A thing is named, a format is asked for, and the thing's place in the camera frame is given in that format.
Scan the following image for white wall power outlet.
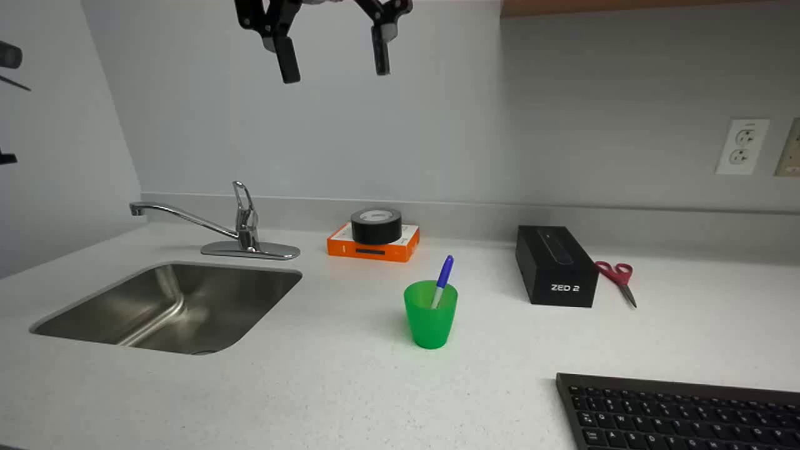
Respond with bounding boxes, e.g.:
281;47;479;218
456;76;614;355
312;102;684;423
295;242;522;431
715;118;772;177

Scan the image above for stainless steel sink basin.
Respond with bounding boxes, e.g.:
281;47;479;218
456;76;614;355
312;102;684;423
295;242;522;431
30;262;305;358

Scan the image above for black computer keyboard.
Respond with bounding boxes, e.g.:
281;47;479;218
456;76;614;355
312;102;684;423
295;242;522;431
556;371;800;450

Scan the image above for black rectangular box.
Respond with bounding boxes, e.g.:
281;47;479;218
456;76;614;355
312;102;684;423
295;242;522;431
514;223;600;310

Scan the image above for blue capped grey marker pen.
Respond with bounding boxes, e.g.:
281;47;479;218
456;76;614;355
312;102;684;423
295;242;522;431
431;253;459;310

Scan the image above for chrome sink faucet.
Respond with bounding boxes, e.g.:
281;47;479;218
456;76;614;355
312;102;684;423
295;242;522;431
127;180;302;262

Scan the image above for green plastic cup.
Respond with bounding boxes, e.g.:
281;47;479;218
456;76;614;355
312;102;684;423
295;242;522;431
404;278;461;352

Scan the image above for black duct tape roll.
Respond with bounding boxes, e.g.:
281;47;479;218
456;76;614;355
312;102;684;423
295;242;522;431
351;208;405;248

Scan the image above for red handled scissors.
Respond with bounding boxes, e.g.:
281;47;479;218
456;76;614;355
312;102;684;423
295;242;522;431
592;258;640;310

